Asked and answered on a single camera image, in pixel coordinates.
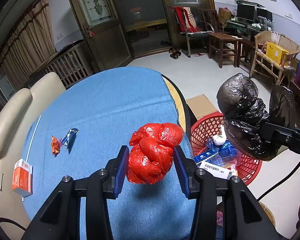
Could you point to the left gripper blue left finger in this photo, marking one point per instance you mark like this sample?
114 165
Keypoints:
104 184

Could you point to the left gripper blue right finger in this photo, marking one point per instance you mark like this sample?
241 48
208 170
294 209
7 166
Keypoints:
198 184

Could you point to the white long medicine box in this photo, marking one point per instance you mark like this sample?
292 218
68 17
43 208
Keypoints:
216 171

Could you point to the blue white medicine box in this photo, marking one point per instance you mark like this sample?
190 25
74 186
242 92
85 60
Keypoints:
207 155

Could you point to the blue plastic bag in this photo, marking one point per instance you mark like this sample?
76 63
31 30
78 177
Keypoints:
225 150

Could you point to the white plastic bag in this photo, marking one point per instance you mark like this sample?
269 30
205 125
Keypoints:
220 138

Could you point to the red plastic bag ball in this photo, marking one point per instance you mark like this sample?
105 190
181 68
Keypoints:
151 155

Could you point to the black plastic bag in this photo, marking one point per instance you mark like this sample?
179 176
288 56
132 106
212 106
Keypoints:
244 114

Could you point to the blue foil snack wrapper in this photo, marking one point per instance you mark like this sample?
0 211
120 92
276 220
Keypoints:
69 137

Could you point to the orange wrapper bundle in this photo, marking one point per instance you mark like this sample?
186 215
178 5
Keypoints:
55 145

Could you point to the red yellow medicine box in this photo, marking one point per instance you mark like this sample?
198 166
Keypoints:
232 167

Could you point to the red plastic waste basket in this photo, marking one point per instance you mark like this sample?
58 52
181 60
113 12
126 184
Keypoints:
208 126

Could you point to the blue tablecloth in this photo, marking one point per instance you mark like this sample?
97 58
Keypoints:
107 108

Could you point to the flat cardboard sheet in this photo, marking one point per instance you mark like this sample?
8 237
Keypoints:
201 106

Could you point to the orange white carton box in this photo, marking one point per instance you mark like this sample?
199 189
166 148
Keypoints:
22 178

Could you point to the wicker armchair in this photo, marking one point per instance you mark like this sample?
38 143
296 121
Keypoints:
278 72

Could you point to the white thin stick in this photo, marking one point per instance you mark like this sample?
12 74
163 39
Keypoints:
31 141

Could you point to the yellow cardboard box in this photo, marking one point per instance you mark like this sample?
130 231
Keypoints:
275 52

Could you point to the cream leather sofa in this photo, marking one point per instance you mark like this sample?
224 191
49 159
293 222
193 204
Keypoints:
15 120

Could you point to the dark wooden stool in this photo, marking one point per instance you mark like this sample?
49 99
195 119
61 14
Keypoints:
224 45

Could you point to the wooden crib railing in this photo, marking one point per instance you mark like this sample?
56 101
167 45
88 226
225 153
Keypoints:
72 64

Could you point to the pair of slippers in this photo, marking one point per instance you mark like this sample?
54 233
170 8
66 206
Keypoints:
174 53

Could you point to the computer monitor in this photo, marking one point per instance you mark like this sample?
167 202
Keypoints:
246 13

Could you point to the beige striped curtain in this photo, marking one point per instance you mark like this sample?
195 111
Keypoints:
28 44

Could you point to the chair with red clothes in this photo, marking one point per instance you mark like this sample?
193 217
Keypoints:
189 28

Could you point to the open glass panel door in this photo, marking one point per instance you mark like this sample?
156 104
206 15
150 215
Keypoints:
101 27

